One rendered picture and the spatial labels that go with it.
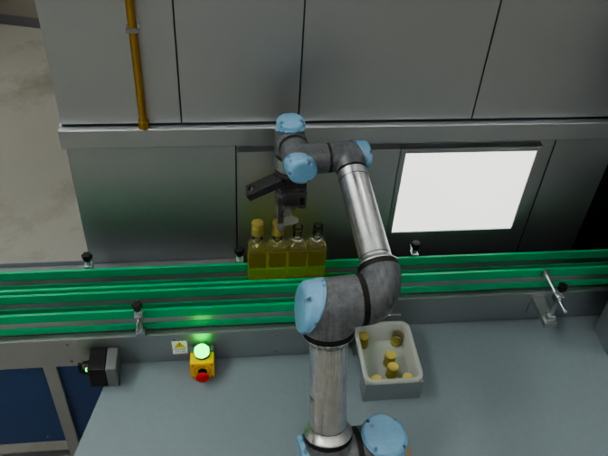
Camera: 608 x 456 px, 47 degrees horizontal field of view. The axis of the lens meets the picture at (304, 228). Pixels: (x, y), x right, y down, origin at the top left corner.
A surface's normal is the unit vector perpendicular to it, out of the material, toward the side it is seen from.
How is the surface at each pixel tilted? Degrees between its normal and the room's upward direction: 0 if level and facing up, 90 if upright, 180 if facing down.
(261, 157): 90
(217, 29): 90
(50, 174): 0
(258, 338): 90
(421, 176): 90
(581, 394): 0
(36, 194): 0
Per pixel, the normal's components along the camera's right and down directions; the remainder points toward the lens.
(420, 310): 0.11, 0.66
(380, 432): 0.20, -0.71
